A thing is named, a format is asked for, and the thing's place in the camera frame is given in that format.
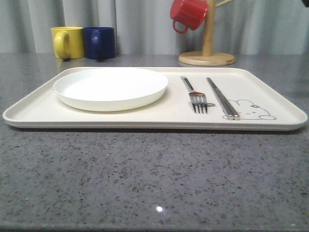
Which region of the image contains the white round plate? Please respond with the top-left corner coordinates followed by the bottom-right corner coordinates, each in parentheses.
top-left (54, 67), bottom-right (169, 112)

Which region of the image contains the red ribbed mug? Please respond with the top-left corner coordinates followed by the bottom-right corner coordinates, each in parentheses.
top-left (170, 0), bottom-right (209, 34)

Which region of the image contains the silver metal chopstick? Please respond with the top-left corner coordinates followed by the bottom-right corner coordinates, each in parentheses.
top-left (216, 86), bottom-right (240, 120)
top-left (206, 77), bottom-right (234, 120)

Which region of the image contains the cream rabbit serving tray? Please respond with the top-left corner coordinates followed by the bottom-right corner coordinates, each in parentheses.
top-left (3, 67), bottom-right (308, 131)

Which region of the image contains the wooden mug tree stand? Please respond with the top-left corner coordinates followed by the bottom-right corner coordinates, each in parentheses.
top-left (178, 0), bottom-right (235, 66)

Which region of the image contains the grey curtain backdrop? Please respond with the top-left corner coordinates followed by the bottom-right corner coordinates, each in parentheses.
top-left (0, 0), bottom-right (309, 55)

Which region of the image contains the silver metal fork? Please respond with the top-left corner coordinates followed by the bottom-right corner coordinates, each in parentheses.
top-left (181, 76), bottom-right (208, 114)

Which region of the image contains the dark blue mug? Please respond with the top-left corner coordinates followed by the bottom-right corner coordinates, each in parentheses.
top-left (82, 27), bottom-right (116, 59)

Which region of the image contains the yellow mug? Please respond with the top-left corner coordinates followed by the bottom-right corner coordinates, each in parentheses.
top-left (51, 27), bottom-right (84, 59)

